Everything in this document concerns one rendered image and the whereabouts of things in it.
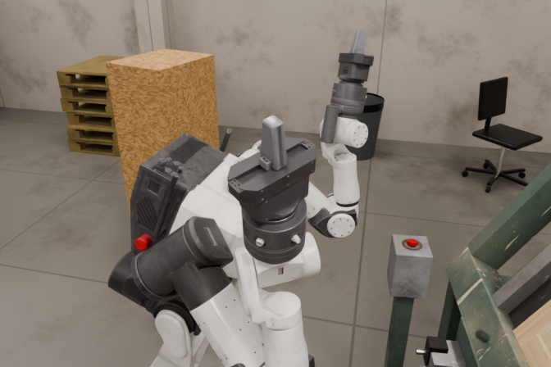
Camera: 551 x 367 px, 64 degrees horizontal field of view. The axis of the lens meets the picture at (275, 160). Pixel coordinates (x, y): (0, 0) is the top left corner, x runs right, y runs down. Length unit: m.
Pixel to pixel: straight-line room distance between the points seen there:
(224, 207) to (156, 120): 1.80
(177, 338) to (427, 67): 4.02
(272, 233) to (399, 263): 1.03
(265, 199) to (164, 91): 2.11
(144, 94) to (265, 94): 2.54
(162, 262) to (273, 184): 0.36
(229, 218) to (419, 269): 0.84
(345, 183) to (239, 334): 0.56
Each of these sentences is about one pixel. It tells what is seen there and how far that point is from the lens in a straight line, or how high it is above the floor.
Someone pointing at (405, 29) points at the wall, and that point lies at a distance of 4.73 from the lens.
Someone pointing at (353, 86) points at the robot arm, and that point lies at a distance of 1.14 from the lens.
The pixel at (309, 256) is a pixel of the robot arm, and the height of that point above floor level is 1.42.
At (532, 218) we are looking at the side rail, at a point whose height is 1.06.
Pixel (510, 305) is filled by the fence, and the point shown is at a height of 0.91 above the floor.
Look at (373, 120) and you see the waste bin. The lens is 4.29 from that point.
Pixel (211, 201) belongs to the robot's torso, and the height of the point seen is 1.36.
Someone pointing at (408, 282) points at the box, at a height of 0.82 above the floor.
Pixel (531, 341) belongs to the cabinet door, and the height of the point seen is 0.92.
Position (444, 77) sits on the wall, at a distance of 4.85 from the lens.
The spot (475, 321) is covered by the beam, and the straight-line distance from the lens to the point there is 1.51.
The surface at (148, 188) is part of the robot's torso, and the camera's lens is 0.99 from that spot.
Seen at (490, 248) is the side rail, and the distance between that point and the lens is 1.66.
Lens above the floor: 1.81
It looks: 25 degrees down
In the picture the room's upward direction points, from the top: straight up
